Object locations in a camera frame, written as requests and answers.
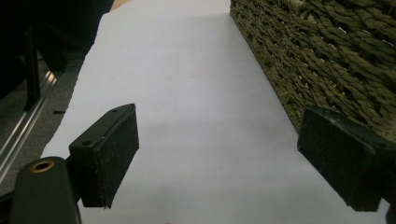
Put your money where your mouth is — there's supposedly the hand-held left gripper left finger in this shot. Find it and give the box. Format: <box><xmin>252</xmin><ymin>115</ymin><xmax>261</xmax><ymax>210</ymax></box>
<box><xmin>68</xmin><ymin>103</ymin><xmax>140</xmax><ymax>209</ymax></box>

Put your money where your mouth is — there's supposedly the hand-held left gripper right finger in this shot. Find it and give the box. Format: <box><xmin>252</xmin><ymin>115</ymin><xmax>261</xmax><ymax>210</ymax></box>
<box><xmin>296</xmin><ymin>105</ymin><xmax>396</xmax><ymax>213</ymax></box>

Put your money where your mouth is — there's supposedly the woven green-brown basket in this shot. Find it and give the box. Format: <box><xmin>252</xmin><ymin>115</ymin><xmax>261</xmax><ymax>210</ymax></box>
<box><xmin>229</xmin><ymin>0</ymin><xmax>396</xmax><ymax>144</ymax></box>

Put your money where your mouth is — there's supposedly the black metal stand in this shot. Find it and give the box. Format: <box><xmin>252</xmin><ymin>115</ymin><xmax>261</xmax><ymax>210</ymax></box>
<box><xmin>21</xmin><ymin>25</ymin><xmax>42</xmax><ymax>112</ymax></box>

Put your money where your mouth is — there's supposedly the metal rail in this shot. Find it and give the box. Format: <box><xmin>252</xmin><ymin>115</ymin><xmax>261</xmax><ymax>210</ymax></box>
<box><xmin>0</xmin><ymin>70</ymin><xmax>59</xmax><ymax>185</ymax></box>

